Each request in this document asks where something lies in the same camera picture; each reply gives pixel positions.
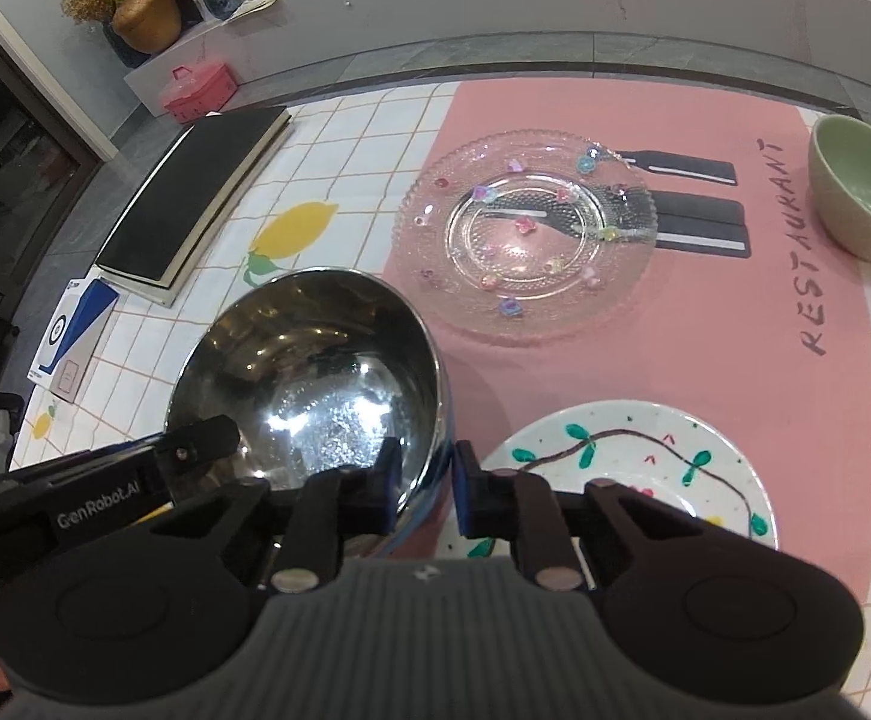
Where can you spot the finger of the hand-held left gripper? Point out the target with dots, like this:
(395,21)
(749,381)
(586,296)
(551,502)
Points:
(199,446)

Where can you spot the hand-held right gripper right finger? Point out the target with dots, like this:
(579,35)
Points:
(467,495)

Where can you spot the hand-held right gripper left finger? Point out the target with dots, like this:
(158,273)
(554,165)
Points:
(390,484)

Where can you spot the stainless steel bowl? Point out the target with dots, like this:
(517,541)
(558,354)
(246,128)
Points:
(308,360)

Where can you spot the clear glass plate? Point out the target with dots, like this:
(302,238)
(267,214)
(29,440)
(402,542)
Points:
(525,240)

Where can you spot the white painted ceramic plate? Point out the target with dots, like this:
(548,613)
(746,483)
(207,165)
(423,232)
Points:
(630,450)

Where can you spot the blue and white box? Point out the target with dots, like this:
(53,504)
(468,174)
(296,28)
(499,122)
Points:
(82,322)

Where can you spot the black hardcover book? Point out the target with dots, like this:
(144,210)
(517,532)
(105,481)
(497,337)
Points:
(180,195)

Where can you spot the pink printed placemat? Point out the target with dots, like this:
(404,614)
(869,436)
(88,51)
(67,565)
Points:
(705,330)

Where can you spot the checked lemon print tablecloth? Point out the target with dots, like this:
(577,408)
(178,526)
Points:
(345,165)

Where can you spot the dark glass door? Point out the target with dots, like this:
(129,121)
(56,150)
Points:
(0,165)

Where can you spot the pink plastic basket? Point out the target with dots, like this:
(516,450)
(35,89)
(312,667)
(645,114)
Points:
(195,94)

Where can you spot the golden round vase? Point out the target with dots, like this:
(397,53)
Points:
(146,19)

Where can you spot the loose papers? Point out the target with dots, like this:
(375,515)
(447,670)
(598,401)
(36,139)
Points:
(259,4)

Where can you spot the white marble tv bench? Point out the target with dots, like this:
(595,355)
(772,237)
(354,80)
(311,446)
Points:
(555,15)

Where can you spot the green ceramic bowl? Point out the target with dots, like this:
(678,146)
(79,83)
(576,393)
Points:
(863,187)

